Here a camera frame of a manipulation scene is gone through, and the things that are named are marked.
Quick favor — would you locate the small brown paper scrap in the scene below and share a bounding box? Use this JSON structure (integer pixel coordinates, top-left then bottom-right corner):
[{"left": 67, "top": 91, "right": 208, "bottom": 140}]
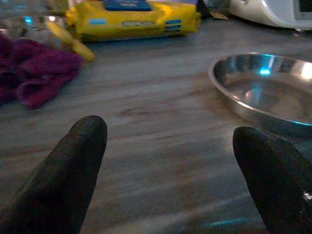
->
[{"left": 210, "top": 11, "right": 230, "bottom": 20}]

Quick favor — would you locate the white kitchen appliance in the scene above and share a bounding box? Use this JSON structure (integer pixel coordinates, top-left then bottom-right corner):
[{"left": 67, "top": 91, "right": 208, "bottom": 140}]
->
[{"left": 229, "top": 0, "right": 312, "bottom": 31}]

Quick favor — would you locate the shiny steel container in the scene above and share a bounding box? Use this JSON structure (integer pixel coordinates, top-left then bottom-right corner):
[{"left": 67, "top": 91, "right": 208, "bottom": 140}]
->
[{"left": 0, "top": 0, "right": 69, "bottom": 48}]

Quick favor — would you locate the blue flat pack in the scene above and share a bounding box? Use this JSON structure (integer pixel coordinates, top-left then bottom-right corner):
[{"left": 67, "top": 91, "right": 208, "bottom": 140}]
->
[{"left": 103, "top": 0, "right": 152, "bottom": 12}]

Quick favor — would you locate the purple fluffy cloth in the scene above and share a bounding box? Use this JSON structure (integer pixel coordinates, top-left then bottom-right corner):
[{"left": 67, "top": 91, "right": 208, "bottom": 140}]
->
[{"left": 0, "top": 34, "right": 84, "bottom": 109}]

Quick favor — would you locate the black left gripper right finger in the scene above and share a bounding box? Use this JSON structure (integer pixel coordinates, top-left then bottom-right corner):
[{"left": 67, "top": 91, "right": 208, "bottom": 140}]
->
[{"left": 233, "top": 126, "right": 312, "bottom": 234}]

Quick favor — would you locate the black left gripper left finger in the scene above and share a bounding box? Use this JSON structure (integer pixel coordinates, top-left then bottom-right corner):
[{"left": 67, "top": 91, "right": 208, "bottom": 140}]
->
[{"left": 0, "top": 115, "right": 108, "bottom": 234}]

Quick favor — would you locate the round stainless steel plate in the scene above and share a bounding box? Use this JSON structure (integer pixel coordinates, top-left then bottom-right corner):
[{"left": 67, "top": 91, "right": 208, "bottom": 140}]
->
[{"left": 208, "top": 52, "right": 312, "bottom": 138}]

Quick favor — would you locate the yellow plastic utensil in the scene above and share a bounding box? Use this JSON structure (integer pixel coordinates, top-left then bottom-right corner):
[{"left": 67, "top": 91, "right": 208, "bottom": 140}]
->
[{"left": 46, "top": 20, "right": 95, "bottom": 62}]

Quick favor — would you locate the yellow kitchen wipes package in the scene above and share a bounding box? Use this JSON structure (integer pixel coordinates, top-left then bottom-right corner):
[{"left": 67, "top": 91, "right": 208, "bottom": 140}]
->
[{"left": 65, "top": 0, "right": 202, "bottom": 43}]

